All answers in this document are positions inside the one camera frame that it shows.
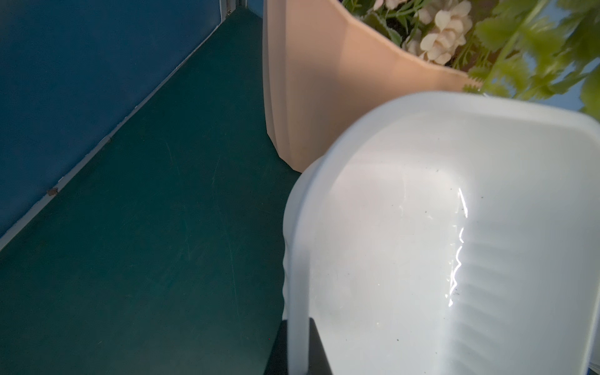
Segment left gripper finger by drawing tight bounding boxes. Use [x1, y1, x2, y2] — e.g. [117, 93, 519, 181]
[263, 317, 334, 375]

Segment white green artificial flowers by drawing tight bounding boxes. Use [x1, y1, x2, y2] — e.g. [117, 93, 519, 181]
[342, 0, 599, 119]

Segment white plastic storage box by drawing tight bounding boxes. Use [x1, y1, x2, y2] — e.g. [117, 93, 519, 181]
[283, 92, 599, 374]

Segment tan flower pot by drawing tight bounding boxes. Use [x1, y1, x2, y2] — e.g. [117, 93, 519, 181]
[262, 1, 470, 172]

